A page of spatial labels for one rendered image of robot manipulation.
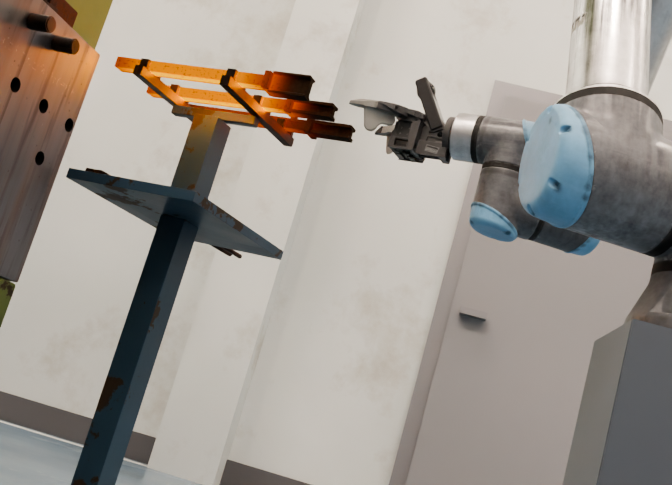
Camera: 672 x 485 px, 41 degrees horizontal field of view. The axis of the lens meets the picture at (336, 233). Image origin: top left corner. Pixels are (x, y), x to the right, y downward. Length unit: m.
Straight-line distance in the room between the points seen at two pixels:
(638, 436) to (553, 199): 0.30
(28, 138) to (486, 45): 3.24
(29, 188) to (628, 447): 1.06
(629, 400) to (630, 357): 0.05
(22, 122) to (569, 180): 0.91
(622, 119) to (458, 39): 3.42
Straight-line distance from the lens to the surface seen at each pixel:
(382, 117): 1.74
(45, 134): 1.66
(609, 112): 1.20
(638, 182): 1.16
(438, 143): 1.72
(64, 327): 4.46
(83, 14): 2.06
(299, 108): 1.87
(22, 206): 1.64
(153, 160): 4.52
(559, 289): 4.20
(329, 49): 4.39
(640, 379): 1.11
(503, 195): 1.62
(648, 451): 1.11
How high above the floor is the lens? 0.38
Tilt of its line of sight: 12 degrees up
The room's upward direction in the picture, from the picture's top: 16 degrees clockwise
